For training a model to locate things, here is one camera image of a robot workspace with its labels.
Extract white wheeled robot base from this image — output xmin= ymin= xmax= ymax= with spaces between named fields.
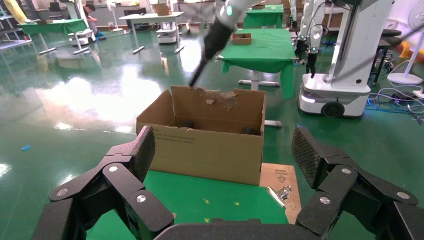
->
xmin=68 ymin=28 xmax=97 ymax=47
xmin=156 ymin=22 xmax=180 ymax=45

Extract brown cardboard box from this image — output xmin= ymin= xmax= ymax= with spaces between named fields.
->
xmin=152 ymin=3 xmax=173 ymax=17

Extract white wheeled neighbour robot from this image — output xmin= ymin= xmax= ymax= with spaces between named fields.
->
xmin=297 ymin=0 xmax=396 ymax=119

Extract white table pedestal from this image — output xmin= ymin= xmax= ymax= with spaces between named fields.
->
xmin=238 ymin=70 xmax=281 ymax=89

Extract black round stool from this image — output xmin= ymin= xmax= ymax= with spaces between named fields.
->
xmin=370 ymin=29 xmax=403 ymax=84

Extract blue floor cable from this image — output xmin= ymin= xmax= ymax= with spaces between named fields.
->
xmin=365 ymin=96 xmax=424 ymax=117

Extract white work table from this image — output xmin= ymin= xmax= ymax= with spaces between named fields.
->
xmin=118 ymin=11 xmax=185 ymax=56

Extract person in dark clothes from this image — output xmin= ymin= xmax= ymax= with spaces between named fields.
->
xmin=82 ymin=3 xmax=104 ymax=38

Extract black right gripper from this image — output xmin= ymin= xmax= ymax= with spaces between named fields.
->
xmin=188 ymin=21 xmax=234 ymax=88

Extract large open cardboard carton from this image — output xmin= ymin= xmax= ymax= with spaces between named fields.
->
xmin=135 ymin=85 xmax=268 ymax=186

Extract small open cardboard box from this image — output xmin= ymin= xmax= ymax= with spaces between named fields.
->
xmin=231 ymin=32 xmax=253 ymax=46

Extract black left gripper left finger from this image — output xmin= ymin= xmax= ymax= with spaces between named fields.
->
xmin=31 ymin=125 xmax=175 ymax=240

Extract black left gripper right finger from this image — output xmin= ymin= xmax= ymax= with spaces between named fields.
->
xmin=291 ymin=127 xmax=424 ymax=240

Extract green table cloth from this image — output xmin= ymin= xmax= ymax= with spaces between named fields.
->
xmin=20 ymin=18 xmax=89 ymax=56
xmin=243 ymin=3 xmax=286 ymax=29
xmin=84 ymin=170 xmax=289 ymax=240
xmin=218 ymin=28 xmax=297 ymax=100

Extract white floor cable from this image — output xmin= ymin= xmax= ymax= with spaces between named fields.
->
xmin=369 ymin=86 xmax=424 ymax=125

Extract yellow pillar guard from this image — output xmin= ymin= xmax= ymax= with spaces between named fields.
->
xmin=3 ymin=0 xmax=28 ymax=25

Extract silver binder clip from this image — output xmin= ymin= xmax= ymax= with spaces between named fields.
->
xmin=266 ymin=185 xmax=293 ymax=209

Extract white standing fan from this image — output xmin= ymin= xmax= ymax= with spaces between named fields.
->
xmin=386 ymin=6 xmax=424 ymax=86

